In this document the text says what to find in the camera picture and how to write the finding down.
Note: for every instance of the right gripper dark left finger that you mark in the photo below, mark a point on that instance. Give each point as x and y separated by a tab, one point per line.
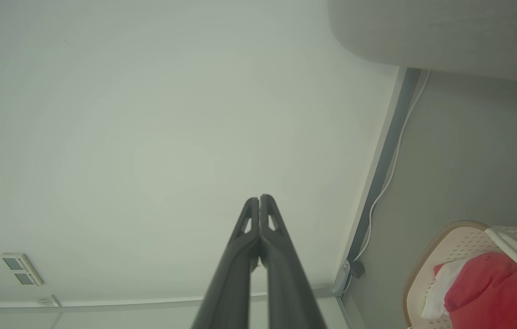
233	269

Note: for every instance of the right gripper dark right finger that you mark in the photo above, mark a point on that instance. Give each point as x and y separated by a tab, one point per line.
285	274

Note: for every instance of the red cloth garment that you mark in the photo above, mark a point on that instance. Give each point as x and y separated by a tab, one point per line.
496	292

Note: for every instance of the white cloth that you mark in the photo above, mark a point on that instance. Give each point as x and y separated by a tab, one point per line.
441	288

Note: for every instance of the grey fabric sofa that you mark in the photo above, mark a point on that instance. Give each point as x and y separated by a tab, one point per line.
445	32

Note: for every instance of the black caster wheel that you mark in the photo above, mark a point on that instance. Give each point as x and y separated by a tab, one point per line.
358	269

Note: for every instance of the black baseboard strip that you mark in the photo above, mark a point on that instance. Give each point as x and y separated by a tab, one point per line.
388	151

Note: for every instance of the cream perforated laundry basket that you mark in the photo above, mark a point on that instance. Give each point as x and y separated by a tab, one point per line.
459	240

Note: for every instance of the small white wall socket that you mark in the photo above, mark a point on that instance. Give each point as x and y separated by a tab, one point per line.
47	301

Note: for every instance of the double white wall socket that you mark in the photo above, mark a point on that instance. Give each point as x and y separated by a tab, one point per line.
21	269

